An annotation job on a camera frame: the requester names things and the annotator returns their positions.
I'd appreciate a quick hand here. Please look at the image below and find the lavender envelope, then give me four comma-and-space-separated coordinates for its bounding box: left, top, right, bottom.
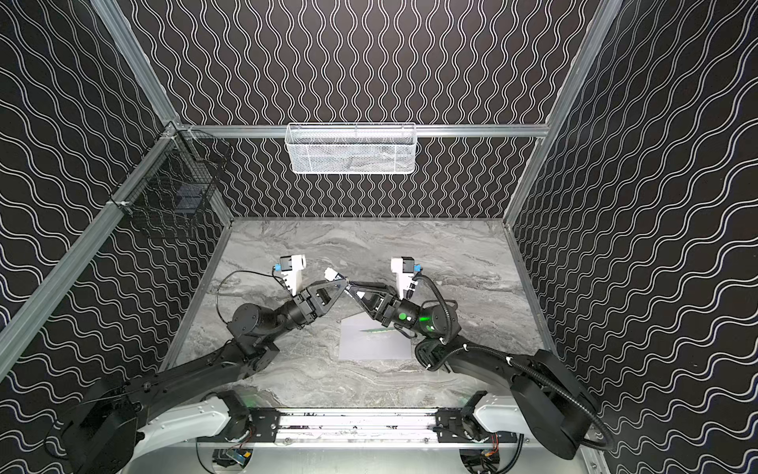
339, 314, 413, 361

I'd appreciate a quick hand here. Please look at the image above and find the blue white glue stick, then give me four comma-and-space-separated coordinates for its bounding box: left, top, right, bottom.
324, 268, 349, 286

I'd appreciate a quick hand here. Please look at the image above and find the white letter with green border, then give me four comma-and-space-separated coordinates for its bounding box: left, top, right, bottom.
359, 328, 396, 337

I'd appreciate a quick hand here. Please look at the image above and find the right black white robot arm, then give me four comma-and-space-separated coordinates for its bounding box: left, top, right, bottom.
347, 282, 597, 459

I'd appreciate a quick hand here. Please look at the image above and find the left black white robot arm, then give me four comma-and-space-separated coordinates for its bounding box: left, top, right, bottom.
59, 278, 347, 473

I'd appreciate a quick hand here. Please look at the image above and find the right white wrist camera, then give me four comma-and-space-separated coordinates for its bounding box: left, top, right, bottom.
390, 257, 422, 299

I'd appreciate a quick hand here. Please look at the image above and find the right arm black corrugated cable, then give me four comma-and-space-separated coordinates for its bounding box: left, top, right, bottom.
413, 273, 617, 451

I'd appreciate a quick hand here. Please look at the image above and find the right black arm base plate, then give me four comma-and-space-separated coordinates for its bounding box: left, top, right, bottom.
432, 408, 499, 444

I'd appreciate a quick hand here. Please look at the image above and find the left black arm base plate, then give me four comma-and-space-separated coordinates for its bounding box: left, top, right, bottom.
231, 408, 281, 444

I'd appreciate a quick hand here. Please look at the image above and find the aluminium front rail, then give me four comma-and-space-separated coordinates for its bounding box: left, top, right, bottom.
120, 406, 593, 450

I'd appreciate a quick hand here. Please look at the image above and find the white wire mesh basket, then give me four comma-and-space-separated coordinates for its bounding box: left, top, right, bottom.
284, 122, 418, 175

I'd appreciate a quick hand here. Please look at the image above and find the black wire basket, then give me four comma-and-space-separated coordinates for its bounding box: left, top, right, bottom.
114, 122, 232, 241

